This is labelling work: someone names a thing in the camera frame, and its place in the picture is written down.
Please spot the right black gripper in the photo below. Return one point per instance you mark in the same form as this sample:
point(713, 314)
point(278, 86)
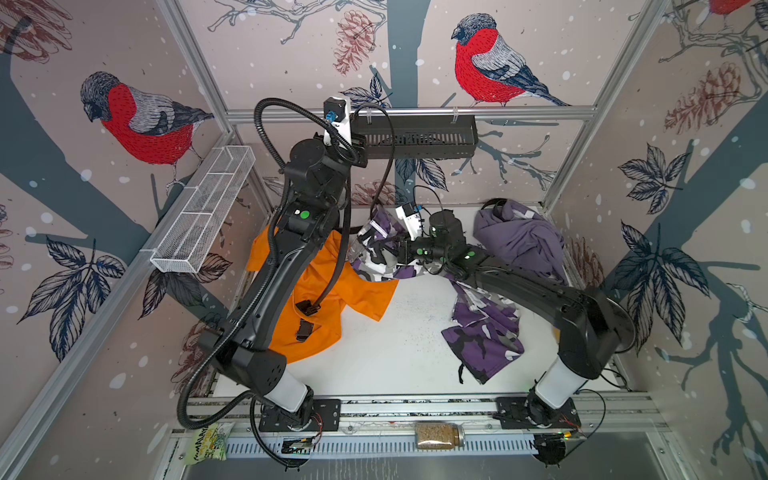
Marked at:
point(412, 244)

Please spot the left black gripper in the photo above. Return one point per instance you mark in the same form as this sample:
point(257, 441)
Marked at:
point(355, 151)

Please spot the plain purple garment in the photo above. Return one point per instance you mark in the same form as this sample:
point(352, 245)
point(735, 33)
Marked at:
point(523, 239)

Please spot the purple camouflage trousers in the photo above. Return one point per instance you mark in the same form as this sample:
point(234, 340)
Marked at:
point(484, 335)

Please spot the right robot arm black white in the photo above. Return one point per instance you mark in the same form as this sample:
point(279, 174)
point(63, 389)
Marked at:
point(592, 327)

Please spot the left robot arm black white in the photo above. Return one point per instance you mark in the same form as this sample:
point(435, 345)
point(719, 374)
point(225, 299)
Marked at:
point(240, 350)

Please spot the black perforated metal shelf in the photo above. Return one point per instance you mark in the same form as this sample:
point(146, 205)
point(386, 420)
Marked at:
point(418, 137)

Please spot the jar of grains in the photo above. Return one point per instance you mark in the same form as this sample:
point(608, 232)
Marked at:
point(438, 435)

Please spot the green snack bag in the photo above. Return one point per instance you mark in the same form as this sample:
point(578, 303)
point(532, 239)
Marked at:
point(209, 443)

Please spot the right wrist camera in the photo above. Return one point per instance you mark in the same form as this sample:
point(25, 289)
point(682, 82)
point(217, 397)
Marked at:
point(410, 216)

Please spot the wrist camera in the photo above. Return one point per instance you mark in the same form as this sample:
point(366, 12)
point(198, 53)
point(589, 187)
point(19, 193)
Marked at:
point(337, 112)
point(410, 216)

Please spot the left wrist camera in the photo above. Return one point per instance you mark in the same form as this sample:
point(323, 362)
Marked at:
point(337, 112)

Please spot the horizontal aluminium frame bar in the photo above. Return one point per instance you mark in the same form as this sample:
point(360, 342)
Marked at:
point(555, 113)

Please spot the white wire mesh basket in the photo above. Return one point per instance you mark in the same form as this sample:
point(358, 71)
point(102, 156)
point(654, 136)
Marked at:
point(191, 236)

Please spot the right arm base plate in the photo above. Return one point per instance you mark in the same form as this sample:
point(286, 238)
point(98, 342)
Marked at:
point(523, 413)

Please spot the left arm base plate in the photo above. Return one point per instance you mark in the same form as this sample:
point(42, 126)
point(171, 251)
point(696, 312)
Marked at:
point(319, 415)

